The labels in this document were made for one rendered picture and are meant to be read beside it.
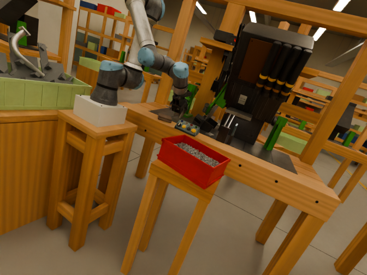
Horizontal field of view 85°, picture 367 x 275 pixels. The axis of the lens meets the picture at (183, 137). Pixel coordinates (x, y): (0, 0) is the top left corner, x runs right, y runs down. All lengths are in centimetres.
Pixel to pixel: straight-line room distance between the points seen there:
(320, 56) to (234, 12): 997
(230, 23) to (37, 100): 148
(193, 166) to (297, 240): 82
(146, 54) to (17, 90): 74
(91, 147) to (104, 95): 29
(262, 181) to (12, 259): 150
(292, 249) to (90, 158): 128
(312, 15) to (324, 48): 991
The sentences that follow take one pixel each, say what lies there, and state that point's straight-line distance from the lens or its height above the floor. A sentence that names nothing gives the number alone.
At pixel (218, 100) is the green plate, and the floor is 114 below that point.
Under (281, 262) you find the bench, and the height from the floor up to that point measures 37.
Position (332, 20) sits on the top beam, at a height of 188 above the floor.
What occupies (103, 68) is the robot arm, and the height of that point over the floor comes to 114.
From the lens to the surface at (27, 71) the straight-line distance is 167.
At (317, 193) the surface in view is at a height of 88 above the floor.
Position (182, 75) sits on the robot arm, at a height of 124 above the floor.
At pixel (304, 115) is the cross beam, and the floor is 122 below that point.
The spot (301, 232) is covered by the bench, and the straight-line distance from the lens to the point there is 146.
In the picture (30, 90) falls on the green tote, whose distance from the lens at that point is 142.
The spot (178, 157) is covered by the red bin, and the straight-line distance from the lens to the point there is 99.
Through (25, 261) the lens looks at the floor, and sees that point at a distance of 163.
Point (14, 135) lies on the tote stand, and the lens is 139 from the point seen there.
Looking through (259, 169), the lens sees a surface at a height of 88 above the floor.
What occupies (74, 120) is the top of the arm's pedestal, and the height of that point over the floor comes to 84.
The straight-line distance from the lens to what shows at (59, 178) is 147.
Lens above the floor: 128
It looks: 19 degrees down
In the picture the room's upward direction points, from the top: 19 degrees clockwise
